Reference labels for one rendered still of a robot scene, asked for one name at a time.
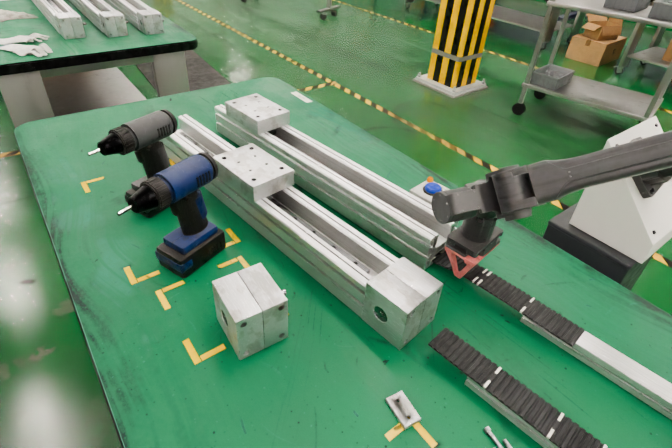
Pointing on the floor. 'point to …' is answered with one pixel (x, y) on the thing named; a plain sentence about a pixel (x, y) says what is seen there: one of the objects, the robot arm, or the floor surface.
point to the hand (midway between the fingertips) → (465, 267)
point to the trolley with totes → (628, 100)
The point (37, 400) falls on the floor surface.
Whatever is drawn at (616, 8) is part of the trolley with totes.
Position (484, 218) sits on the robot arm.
